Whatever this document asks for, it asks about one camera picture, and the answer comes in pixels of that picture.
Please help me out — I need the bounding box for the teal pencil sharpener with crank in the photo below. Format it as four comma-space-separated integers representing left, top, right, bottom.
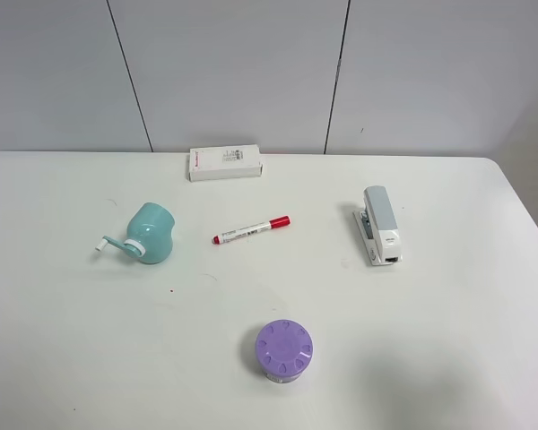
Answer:
95, 202, 175, 264

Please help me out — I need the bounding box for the white and grey stapler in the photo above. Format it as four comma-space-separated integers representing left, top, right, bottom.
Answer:
353, 185, 403, 266

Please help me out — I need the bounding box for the red cap whiteboard marker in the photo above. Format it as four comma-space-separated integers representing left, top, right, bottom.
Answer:
212, 216, 291, 245

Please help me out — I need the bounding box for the small white cardboard box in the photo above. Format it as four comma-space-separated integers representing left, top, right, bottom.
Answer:
188, 145, 263, 182

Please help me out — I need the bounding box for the purple lidded jar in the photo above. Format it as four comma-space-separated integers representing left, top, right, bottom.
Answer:
255, 319, 314, 383

